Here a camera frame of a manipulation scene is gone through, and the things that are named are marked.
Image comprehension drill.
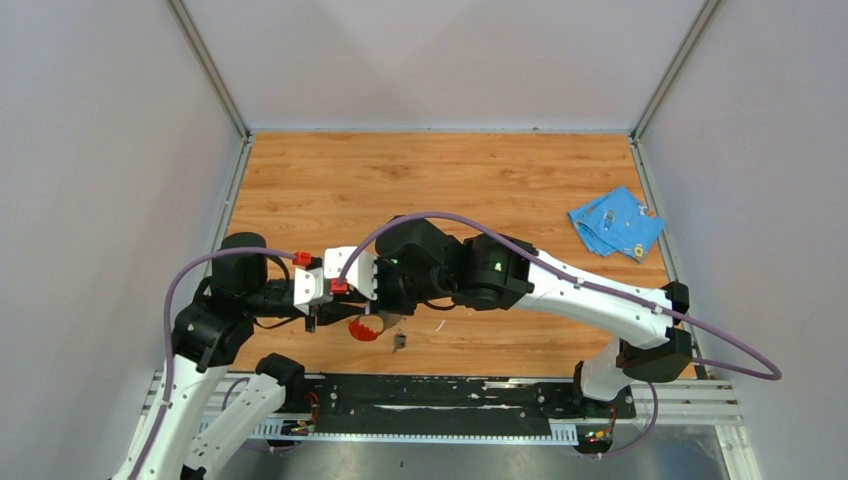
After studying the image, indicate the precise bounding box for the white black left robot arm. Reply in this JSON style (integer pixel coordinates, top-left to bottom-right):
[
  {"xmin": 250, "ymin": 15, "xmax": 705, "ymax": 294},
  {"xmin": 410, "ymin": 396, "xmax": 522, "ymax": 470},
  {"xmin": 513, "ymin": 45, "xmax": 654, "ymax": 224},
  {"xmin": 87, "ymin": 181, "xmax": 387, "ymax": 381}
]
[{"xmin": 115, "ymin": 232, "xmax": 377, "ymax": 479}]

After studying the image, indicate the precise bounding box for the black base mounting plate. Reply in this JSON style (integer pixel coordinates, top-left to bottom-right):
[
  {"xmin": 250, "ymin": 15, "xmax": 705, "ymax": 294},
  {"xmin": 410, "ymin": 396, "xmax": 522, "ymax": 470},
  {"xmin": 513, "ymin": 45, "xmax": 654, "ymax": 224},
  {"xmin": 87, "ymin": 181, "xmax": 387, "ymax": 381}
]
[{"xmin": 283, "ymin": 374, "xmax": 636, "ymax": 436}]

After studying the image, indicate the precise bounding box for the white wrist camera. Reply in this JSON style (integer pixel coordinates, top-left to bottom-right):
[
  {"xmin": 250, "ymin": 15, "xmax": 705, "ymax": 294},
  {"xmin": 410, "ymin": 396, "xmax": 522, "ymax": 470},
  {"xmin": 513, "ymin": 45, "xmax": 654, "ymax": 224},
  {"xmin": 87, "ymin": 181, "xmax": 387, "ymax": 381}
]
[
  {"xmin": 292, "ymin": 267, "xmax": 332, "ymax": 315},
  {"xmin": 323, "ymin": 246, "xmax": 378, "ymax": 301}
]

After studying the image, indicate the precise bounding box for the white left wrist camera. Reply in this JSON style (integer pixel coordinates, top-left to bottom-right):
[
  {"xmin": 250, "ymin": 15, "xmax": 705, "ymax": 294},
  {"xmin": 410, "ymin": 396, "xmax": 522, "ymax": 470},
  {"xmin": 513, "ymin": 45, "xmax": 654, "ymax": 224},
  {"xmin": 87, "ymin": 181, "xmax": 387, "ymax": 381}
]
[{"xmin": 292, "ymin": 267, "xmax": 332, "ymax": 315}]

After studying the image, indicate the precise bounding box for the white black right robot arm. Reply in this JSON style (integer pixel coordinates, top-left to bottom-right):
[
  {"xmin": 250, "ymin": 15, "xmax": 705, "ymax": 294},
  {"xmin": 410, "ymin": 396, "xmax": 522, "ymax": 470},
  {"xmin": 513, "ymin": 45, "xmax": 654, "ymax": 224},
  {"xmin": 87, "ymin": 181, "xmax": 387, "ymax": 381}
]
[{"xmin": 364, "ymin": 216, "xmax": 693, "ymax": 418}]

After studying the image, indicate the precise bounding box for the keyring holder with red handle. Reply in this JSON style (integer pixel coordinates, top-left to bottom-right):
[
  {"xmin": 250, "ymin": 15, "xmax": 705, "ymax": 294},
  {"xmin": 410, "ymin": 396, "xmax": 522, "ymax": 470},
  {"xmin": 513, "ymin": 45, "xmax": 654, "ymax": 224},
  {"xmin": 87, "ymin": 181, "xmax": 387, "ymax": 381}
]
[{"xmin": 347, "ymin": 312, "xmax": 403, "ymax": 342}]

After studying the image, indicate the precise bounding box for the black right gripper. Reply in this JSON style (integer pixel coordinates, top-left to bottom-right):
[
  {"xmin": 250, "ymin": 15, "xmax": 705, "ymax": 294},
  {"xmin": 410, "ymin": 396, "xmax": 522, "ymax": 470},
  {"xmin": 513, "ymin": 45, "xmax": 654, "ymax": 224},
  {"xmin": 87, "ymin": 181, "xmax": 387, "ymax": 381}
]
[{"xmin": 351, "ymin": 257, "xmax": 449, "ymax": 318}]

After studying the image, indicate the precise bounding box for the blue patterned cloth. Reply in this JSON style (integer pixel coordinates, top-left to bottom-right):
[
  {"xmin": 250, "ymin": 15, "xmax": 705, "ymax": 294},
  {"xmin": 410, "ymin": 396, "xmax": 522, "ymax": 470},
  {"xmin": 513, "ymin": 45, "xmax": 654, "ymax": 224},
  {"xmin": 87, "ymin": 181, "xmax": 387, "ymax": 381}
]
[{"xmin": 567, "ymin": 186, "xmax": 666, "ymax": 263}]

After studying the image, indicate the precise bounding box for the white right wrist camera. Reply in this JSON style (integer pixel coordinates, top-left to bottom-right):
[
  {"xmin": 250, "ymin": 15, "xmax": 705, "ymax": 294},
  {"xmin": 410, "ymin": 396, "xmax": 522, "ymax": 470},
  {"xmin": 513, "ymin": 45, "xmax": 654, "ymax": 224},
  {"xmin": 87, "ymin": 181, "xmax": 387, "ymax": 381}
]
[{"xmin": 323, "ymin": 246, "xmax": 378, "ymax": 301}]

